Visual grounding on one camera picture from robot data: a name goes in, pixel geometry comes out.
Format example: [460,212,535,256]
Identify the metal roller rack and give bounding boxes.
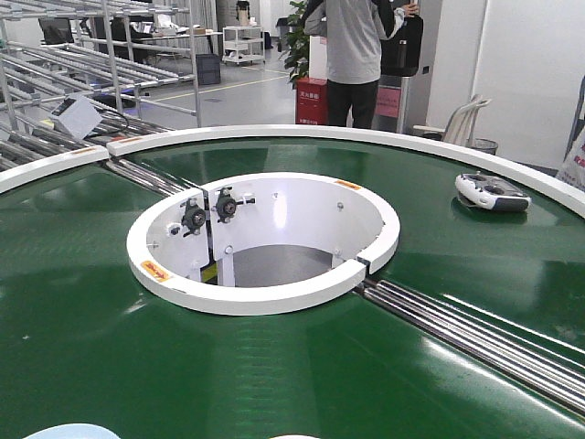
[1,1,198,171]

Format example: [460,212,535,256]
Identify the white utility cart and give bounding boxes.
[222,26,265,66]

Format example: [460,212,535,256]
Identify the steel conveyor transfer rollers right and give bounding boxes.
[360,279,584,416]

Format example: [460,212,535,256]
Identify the white outer conveyor rim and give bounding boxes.
[1,124,584,217]

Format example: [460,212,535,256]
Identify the light blue plate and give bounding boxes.
[25,423,120,439]

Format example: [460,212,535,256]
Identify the black backpack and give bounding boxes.
[381,16,424,77]

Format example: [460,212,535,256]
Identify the green circular conveyor belt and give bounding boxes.
[1,137,584,438]

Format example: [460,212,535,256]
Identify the person in grey shirt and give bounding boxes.
[300,0,419,129]

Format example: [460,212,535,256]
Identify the white plastic chair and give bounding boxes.
[412,94,492,147]

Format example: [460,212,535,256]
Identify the green potted plant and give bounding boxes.
[281,1,310,88]

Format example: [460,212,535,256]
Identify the steel conveyor transfer rollers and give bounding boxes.
[103,157,198,196]
[360,279,584,416]

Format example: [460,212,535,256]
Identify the pink plate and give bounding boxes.
[270,434,319,439]

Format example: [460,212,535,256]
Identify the steel conveyor transfer rollers left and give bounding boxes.
[103,157,198,196]

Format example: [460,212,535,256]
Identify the white grey remote controller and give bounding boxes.
[454,173,532,212]

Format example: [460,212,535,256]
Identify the grey power supply box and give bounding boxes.
[48,96,102,140]

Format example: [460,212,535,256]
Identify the red fire equipment box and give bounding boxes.
[295,77,328,125]

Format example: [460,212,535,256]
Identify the white inner conveyor ring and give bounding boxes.
[126,171,401,317]

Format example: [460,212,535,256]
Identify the black plastic crate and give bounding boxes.
[196,54,221,85]

